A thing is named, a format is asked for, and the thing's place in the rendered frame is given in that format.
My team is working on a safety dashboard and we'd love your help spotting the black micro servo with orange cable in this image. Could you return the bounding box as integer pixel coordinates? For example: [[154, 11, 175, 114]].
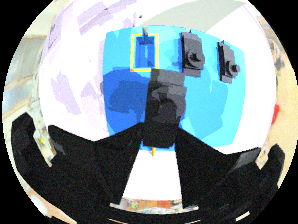
[[142, 68, 186, 156]]

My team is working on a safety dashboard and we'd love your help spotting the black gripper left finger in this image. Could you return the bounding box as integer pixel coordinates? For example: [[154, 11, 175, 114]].
[[47, 121, 145, 205]]

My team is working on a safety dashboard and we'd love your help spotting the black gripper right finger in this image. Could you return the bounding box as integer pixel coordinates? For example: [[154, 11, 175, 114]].
[[173, 127, 262, 209]]

